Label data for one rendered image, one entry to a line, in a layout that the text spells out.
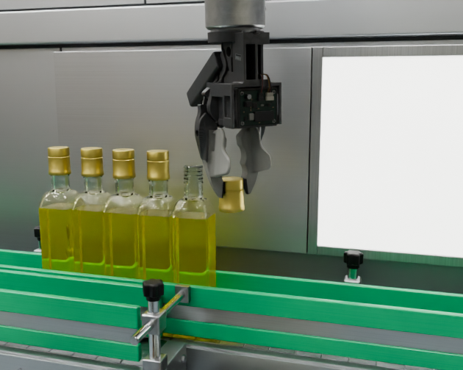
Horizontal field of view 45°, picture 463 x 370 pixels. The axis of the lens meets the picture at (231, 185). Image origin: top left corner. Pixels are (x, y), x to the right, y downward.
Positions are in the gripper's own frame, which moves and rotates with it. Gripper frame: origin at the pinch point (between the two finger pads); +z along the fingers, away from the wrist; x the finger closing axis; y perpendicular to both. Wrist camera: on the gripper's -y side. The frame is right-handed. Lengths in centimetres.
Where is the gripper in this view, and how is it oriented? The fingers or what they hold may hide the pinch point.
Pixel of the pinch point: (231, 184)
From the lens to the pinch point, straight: 75.9
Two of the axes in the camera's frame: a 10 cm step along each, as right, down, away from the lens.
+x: 8.8, -1.2, 4.5
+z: 0.2, 9.8, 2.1
